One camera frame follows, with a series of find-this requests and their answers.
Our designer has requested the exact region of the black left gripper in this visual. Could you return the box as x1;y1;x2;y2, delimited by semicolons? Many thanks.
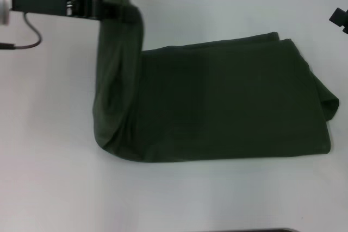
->
10;0;139;24

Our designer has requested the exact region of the dark green FREE t-shirt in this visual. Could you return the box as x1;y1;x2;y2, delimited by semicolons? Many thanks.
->
92;0;340;164

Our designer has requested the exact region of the grey cable with metal plug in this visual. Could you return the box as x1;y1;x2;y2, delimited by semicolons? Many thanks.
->
0;11;43;51

